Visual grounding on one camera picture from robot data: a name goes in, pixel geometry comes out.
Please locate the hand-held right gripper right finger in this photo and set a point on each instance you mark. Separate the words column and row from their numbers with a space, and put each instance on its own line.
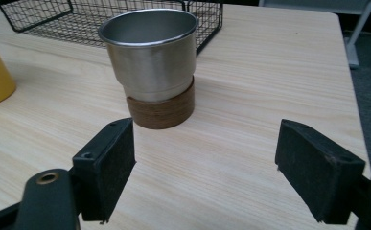
column 317, row 172

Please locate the steel cup with wooden base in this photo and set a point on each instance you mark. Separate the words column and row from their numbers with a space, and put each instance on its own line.
column 151, row 64

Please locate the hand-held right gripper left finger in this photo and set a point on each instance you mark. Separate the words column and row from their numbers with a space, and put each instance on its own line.
column 104, row 166

